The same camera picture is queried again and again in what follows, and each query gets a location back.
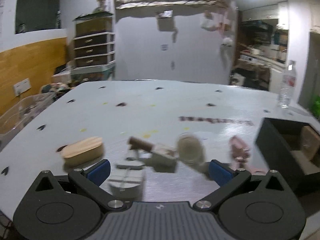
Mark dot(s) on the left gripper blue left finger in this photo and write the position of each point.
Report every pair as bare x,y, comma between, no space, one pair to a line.
87,183

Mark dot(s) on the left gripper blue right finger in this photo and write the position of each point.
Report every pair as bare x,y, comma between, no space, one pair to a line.
230,184

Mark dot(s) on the oval wooden lidded box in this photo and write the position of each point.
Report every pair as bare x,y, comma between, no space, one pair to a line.
83,151

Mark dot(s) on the pink scissors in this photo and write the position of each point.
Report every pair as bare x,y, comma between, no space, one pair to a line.
240,155

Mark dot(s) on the black storage box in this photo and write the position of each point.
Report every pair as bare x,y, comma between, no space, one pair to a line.
276,140

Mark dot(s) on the wooden handle stamp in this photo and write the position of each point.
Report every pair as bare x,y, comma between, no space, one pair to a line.
161,157

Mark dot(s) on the carved wooden square block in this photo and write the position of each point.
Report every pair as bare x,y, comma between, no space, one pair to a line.
309,142

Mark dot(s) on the clear plastic storage bin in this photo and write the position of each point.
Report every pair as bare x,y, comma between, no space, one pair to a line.
16,118

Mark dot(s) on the clear plastic water bottle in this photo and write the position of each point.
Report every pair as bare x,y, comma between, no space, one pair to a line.
287,84

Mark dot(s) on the white drawer unit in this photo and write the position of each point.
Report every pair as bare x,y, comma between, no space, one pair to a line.
94,49

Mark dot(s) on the small white plush sheep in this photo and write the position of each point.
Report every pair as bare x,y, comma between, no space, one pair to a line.
227,42

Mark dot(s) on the white hanging bag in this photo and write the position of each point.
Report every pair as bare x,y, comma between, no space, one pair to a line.
207,22

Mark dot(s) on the glass fish tank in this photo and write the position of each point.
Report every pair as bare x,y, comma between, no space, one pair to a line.
97,22

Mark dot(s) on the dark window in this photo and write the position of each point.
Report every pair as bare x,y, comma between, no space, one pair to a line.
34,15

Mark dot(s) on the white wall socket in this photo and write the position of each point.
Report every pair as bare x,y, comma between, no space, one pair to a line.
21,87

